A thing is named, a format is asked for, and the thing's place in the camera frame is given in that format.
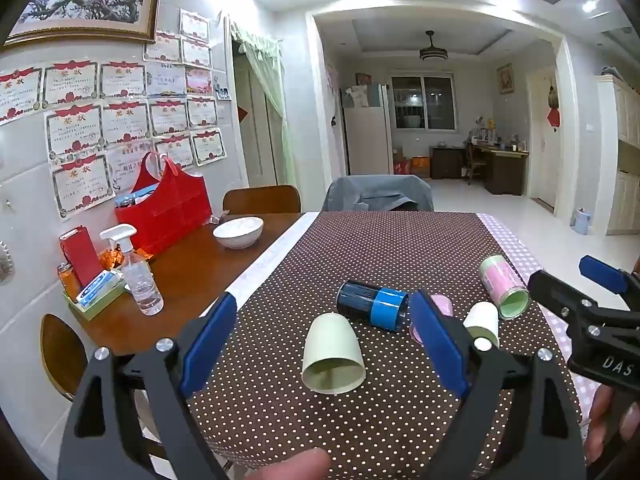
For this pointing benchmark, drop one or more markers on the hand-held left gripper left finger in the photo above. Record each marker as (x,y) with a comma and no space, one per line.
(210,340)

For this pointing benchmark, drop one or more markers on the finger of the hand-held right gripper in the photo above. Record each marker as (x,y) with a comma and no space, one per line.
(552,290)
(602,272)

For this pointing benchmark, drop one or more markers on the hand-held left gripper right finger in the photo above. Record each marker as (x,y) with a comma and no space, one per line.
(440,345)

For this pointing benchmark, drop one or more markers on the pale green cup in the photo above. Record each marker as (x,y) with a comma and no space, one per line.
(332,355)

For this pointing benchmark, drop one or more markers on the white cup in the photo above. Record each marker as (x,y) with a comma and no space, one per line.
(482,322)

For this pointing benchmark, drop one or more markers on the pink and green cup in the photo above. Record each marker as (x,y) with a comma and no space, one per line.
(502,282)

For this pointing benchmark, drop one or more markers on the dark blue banded cup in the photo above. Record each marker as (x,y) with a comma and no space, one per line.
(367,305)

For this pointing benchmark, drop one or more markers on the person's right hand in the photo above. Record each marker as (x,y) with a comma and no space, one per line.
(600,420)

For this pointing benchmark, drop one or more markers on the person's left hand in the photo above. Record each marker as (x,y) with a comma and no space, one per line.
(292,466)

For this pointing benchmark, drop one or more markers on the blue waste bin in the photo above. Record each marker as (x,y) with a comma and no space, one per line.
(582,222)

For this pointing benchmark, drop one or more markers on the clear spray bottle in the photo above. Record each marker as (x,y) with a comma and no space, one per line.
(140,280)

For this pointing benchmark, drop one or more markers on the white bowl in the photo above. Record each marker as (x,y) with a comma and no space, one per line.
(238,231)

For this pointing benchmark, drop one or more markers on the brown polka dot tablecloth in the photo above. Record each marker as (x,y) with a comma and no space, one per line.
(380,250)

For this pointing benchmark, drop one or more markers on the green tray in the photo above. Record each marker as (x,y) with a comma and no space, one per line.
(102,302)

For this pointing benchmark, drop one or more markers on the white cabinet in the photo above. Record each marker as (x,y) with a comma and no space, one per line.
(620,160)

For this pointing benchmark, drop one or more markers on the blue and white box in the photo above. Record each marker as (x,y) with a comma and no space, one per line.
(100,286)

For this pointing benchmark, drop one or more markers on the orange snack packet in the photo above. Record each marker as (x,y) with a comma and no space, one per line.
(111,257)

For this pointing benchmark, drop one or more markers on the dark wooden desk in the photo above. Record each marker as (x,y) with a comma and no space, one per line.
(502,170)

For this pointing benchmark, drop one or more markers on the red felt basket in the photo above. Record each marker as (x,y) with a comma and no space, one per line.
(167,215)

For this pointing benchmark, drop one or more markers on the white door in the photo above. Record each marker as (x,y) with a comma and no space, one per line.
(542,145)

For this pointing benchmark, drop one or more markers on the wooden chair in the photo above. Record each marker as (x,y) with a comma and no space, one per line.
(262,200)
(62,355)

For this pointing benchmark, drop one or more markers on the dark desk chair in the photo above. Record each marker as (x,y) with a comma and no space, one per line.
(472,162)

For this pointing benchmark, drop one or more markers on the orange jar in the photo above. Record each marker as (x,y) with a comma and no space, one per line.
(67,280)

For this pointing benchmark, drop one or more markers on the red box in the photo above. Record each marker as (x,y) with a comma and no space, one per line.
(80,255)

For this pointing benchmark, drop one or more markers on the red hanging ornament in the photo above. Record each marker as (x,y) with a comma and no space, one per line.
(553,119)

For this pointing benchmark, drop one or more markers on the chair with grey jacket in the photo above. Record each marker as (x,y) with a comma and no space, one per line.
(377,192)

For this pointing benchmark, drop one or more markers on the orange cardboard box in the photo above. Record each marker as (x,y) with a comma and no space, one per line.
(420,166)

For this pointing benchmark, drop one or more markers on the white refrigerator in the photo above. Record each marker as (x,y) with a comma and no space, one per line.
(365,135)

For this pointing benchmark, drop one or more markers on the window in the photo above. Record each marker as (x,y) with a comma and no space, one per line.
(422,102)

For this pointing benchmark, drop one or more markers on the green door curtain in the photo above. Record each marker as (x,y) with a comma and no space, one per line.
(270,85)

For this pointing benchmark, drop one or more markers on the ceiling fan lamp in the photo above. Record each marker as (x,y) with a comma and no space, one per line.
(434,50)

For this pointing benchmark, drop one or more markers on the framed blossom painting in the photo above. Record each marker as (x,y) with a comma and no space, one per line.
(87,0)

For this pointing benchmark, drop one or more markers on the small framed wall picture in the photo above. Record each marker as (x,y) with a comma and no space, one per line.
(505,78)

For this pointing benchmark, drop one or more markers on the metal wall fixture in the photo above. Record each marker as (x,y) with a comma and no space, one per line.
(5,262)

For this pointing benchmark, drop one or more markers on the wall of award certificates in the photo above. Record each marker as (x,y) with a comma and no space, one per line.
(125,110)

